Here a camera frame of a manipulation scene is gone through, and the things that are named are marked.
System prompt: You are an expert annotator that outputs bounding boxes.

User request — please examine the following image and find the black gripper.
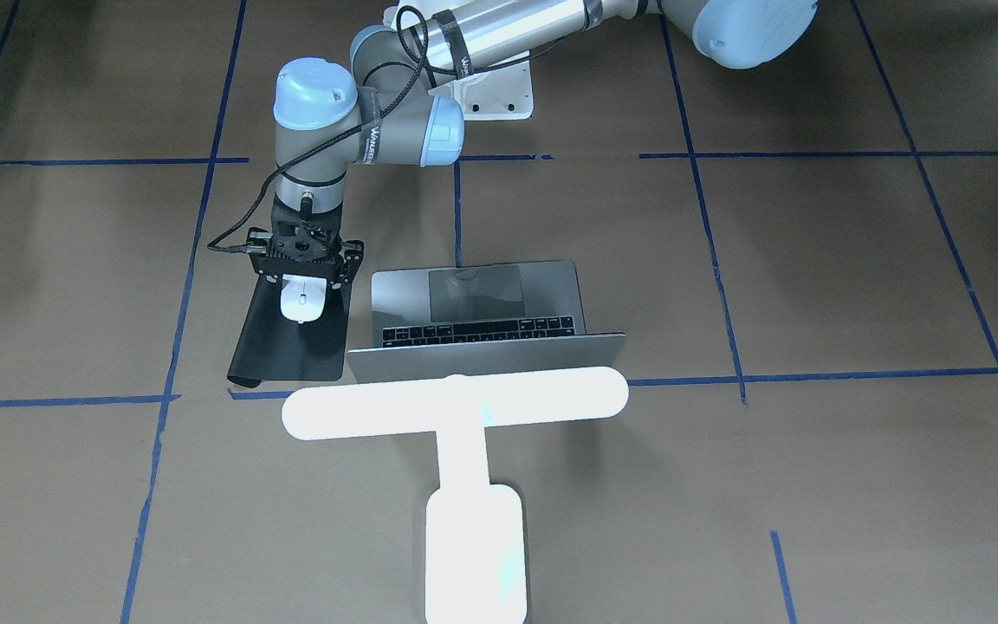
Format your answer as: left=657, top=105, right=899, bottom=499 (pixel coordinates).
left=256, top=203, right=365, bottom=287

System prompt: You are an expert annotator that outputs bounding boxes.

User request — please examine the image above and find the white computer mouse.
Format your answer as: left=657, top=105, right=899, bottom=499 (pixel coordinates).
left=280, top=274, right=327, bottom=324

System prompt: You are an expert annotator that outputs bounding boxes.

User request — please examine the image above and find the black mouse pad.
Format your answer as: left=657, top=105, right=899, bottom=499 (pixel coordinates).
left=226, top=276, right=350, bottom=388

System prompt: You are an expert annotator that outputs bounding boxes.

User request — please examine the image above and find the grey laptop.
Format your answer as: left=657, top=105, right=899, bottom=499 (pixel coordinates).
left=346, top=260, right=626, bottom=383

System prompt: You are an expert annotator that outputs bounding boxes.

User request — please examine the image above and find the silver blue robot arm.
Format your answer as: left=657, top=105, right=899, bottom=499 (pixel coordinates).
left=237, top=1, right=817, bottom=289

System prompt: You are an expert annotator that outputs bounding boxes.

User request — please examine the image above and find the white desk lamp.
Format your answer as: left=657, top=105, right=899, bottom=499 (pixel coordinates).
left=282, top=367, right=629, bottom=623

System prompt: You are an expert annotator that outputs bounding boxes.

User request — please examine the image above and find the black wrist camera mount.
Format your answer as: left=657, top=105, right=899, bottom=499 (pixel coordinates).
left=242, top=222, right=345, bottom=263

